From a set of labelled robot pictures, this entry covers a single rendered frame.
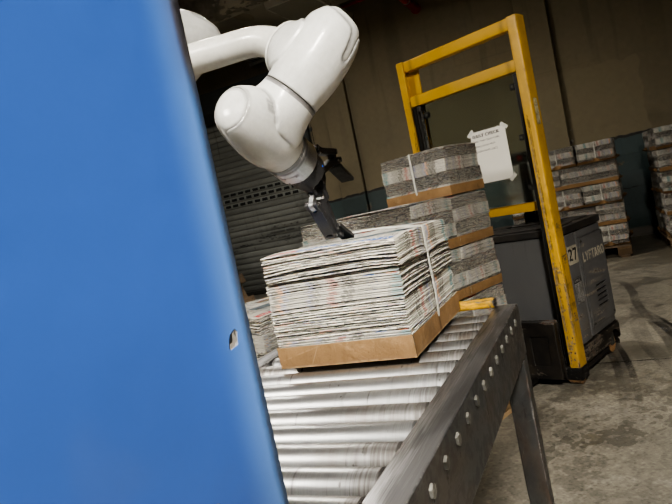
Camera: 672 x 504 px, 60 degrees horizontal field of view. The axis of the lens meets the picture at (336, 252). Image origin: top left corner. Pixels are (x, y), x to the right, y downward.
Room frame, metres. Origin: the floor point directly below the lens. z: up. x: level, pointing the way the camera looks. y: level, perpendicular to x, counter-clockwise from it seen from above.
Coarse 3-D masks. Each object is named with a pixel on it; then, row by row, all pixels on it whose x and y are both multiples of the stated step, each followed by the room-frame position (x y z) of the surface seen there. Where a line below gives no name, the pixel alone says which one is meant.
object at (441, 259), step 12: (384, 228) 1.37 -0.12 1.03; (396, 228) 1.29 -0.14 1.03; (432, 228) 1.26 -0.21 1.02; (444, 228) 1.36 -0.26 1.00; (336, 240) 1.32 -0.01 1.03; (432, 240) 1.25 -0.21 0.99; (444, 240) 1.33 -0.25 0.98; (432, 252) 1.24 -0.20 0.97; (444, 252) 1.33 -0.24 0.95; (444, 264) 1.30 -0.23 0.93; (444, 276) 1.30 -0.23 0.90; (444, 288) 1.29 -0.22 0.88; (444, 300) 1.27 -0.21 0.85
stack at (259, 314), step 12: (456, 252) 2.57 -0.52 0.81; (456, 264) 2.56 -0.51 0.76; (456, 276) 2.54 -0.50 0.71; (456, 288) 2.53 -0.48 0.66; (264, 300) 2.15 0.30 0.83; (468, 300) 2.58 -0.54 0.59; (252, 312) 1.91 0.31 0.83; (264, 312) 1.85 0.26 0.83; (468, 312) 2.57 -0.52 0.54; (252, 324) 1.80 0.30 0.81; (264, 324) 1.79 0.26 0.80; (252, 336) 1.82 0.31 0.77; (264, 336) 1.79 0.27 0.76; (264, 348) 1.79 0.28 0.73
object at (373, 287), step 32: (288, 256) 1.14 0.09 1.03; (320, 256) 1.09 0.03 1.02; (352, 256) 1.06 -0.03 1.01; (384, 256) 1.04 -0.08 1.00; (416, 256) 1.14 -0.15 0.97; (288, 288) 1.13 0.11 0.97; (320, 288) 1.11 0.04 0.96; (352, 288) 1.08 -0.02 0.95; (384, 288) 1.05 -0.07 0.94; (416, 288) 1.11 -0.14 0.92; (288, 320) 1.14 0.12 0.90; (320, 320) 1.11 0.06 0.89; (352, 320) 1.08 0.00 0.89; (384, 320) 1.06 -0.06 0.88; (416, 320) 1.07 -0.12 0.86
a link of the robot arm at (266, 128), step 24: (240, 96) 0.92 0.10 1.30; (264, 96) 0.93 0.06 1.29; (288, 96) 0.95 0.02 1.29; (216, 120) 0.94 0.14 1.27; (240, 120) 0.91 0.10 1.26; (264, 120) 0.92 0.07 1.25; (288, 120) 0.95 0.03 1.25; (240, 144) 0.94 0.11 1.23; (264, 144) 0.95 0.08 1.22; (288, 144) 0.98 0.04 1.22; (264, 168) 1.01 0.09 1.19; (288, 168) 1.02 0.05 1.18
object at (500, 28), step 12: (492, 24) 2.93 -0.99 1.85; (504, 24) 2.89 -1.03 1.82; (468, 36) 3.03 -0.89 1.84; (480, 36) 2.99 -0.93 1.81; (492, 36) 2.94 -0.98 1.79; (444, 48) 3.14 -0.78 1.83; (456, 48) 3.09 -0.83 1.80; (468, 48) 3.09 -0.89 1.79; (408, 60) 3.32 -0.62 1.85; (420, 60) 3.26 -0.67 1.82; (432, 60) 3.21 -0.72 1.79; (408, 72) 3.36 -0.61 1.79
